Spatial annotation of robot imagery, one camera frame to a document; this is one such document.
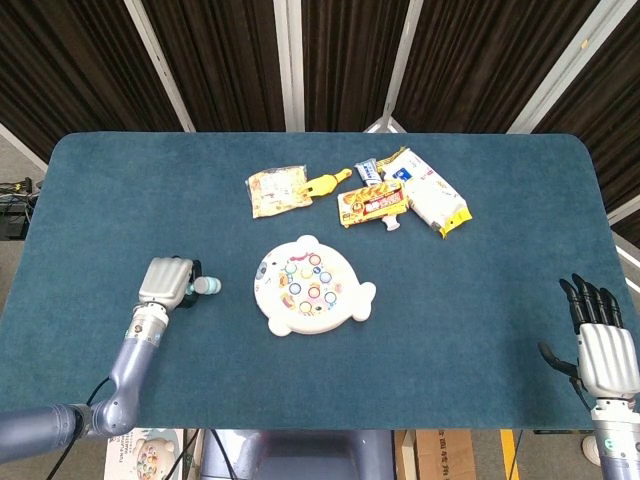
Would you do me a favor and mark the white fish-shaped toy board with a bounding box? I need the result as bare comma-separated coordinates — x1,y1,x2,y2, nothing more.
253,234,377,337

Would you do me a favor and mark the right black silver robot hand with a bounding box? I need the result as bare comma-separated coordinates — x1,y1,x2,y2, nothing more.
538,273,639,401

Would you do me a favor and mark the white shoe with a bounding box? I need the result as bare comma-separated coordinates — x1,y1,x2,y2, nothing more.
581,435,604,467

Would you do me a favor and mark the yellow rubber chicken toy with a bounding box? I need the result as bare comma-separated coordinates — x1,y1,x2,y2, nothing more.
298,168,354,199

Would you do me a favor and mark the blue felt table cover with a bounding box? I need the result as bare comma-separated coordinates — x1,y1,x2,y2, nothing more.
0,131,640,431

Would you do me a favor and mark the dark brown curtain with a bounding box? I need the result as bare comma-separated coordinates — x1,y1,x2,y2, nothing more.
0,0,640,249

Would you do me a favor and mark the blue-grey robot torso base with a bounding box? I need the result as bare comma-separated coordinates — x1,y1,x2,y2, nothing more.
199,428,396,480

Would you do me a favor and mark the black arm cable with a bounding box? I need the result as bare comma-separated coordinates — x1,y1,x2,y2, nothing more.
47,375,115,480

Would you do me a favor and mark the clear yellow snack bag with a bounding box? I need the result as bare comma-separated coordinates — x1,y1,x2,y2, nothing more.
244,166,310,220

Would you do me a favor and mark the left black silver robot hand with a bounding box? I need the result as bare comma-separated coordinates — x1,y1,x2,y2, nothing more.
137,256,204,311

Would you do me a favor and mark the white wipes pack yellow end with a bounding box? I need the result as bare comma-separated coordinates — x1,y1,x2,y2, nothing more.
377,146,474,239

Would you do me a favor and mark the toy box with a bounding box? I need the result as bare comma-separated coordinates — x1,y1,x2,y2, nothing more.
103,428,185,480

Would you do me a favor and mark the black electronics with cables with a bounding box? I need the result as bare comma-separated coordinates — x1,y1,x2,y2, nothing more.
0,177,42,242

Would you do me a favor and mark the light blue toy hammer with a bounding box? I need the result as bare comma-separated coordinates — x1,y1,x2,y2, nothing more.
185,275,222,296

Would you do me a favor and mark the black floor cable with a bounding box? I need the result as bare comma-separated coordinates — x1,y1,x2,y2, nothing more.
209,428,237,480
167,428,202,480

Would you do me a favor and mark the brown cardboard box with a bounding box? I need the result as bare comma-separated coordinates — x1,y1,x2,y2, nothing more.
394,429,476,480

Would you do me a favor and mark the yellow red snack box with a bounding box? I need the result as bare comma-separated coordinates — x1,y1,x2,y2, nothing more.
337,180,411,229

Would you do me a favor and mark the small blue white packet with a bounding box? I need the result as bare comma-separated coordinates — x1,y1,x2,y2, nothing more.
354,158,384,187

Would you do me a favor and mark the white frame post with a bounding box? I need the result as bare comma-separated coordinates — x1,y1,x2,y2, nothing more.
123,0,196,133
363,0,426,134
272,0,306,133
507,0,629,135

